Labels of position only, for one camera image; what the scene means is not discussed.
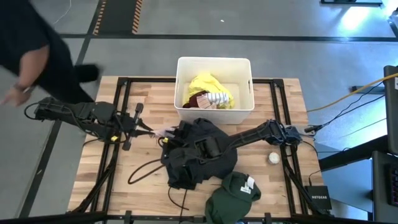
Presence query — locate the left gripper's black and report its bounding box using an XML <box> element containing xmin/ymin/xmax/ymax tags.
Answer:
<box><xmin>119</xmin><ymin>103</ymin><xmax>156</xmax><ymax>151</ymax></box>

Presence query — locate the pale grey patterned cloth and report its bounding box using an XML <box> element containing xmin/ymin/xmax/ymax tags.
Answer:
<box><xmin>152</xmin><ymin>126</ymin><xmax>177</xmax><ymax>139</ymax></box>

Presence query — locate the dark grey Quiksilver hoodie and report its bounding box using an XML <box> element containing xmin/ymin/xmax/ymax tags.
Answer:
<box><xmin>127</xmin><ymin>117</ymin><xmax>239</xmax><ymax>215</ymax></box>

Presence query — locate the pink red patterned cloth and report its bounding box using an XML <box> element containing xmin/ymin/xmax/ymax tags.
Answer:
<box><xmin>195</xmin><ymin>94</ymin><xmax>213</xmax><ymax>110</ymax></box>

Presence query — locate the white grey striped cloth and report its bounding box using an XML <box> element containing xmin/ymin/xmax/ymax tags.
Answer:
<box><xmin>205</xmin><ymin>91</ymin><xmax>230</xmax><ymax>106</ymax></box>

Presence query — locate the dark green garment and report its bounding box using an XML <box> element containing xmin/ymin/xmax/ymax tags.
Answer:
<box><xmin>204</xmin><ymin>170</ymin><xmax>262</xmax><ymax>224</ymax></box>

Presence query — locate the yellow garment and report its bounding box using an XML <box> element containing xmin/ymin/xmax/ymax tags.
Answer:
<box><xmin>183</xmin><ymin>73</ymin><xmax>236</xmax><ymax>110</ymax></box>

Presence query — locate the white perforated plastic basket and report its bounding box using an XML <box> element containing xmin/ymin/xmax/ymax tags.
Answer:
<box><xmin>174</xmin><ymin>56</ymin><xmax>256</xmax><ymax>126</ymax></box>

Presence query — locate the white round ball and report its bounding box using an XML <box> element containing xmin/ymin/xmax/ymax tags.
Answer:
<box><xmin>267</xmin><ymin>151</ymin><xmax>282</xmax><ymax>166</ymax></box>

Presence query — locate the person's hand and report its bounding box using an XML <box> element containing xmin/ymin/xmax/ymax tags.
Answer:
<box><xmin>0</xmin><ymin>86</ymin><xmax>27</xmax><ymax>107</ymax></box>

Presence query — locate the black desk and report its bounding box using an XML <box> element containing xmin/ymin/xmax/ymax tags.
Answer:
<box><xmin>318</xmin><ymin>134</ymin><xmax>398</xmax><ymax>224</ymax></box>

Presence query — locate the person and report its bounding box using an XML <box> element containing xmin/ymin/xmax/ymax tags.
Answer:
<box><xmin>0</xmin><ymin>0</ymin><xmax>101</xmax><ymax>107</ymax></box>

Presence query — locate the black monitor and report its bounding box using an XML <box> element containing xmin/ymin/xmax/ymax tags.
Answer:
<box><xmin>382</xmin><ymin>65</ymin><xmax>398</xmax><ymax>156</ymax></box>

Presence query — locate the black keyboard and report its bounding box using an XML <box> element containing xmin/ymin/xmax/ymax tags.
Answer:
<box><xmin>387</xmin><ymin>164</ymin><xmax>398</xmax><ymax>207</ymax></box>

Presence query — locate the black metal rig frame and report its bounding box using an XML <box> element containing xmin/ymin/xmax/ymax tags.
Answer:
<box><xmin>0</xmin><ymin>76</ymin><xmax>398</xmax><ymax>224</ymax></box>

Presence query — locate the black cable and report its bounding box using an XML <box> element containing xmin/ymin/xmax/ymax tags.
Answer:
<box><xmin>304</xmin><ymin>80</ymin><xmax>386</xmax><ymax>134</ymax></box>

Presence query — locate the black Netgear network switch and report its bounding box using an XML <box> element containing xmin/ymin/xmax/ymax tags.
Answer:
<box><xmin>303</xmin><ymin>185</ymin><xmax>333</xmax><ymax>211</ymax></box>

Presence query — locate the yellow cable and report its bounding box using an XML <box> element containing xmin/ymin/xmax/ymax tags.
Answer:
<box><xmin>306</xmin><ymin>72</ymin><xmax>398</xmax><ymax>113</ymax></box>

